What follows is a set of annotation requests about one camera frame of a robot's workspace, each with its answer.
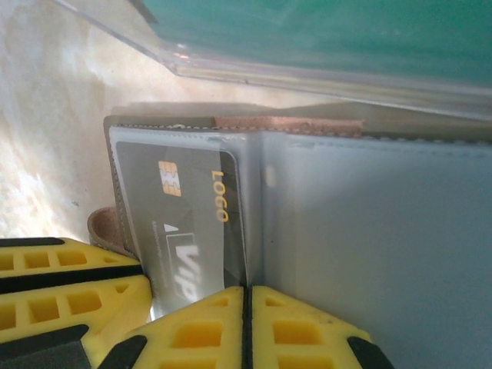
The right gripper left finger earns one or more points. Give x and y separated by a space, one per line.
200 334

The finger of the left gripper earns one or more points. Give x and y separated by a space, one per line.
57 307
57 255

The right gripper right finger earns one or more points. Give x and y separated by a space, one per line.
300 338

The black VIP card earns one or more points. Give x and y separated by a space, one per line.
192 215

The grey leather card holder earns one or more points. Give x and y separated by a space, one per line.
365 230

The clear plastic tray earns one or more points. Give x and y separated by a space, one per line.
269 77

